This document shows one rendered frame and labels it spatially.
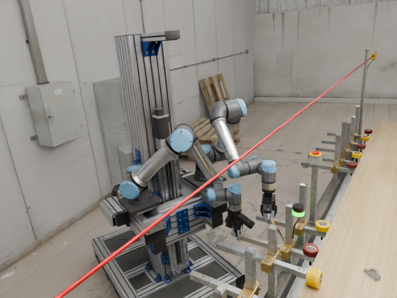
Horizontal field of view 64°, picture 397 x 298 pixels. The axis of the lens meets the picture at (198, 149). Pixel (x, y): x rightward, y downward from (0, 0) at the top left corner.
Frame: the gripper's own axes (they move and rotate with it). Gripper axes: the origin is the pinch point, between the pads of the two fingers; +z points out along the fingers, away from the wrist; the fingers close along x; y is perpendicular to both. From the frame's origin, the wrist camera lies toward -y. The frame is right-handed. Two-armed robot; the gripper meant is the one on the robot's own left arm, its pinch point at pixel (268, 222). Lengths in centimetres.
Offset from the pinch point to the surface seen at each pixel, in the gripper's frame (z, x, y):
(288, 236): 7.1, -10.7, -2.1
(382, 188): 9, -75, 64
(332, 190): 29, -49, 98
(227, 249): 3.7, 20.3, -21.3
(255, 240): 13.0, 7.4, 0.6
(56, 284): 100, 186, 33
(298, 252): 12.8, -15.5, -7.7
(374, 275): 7, -47, -26
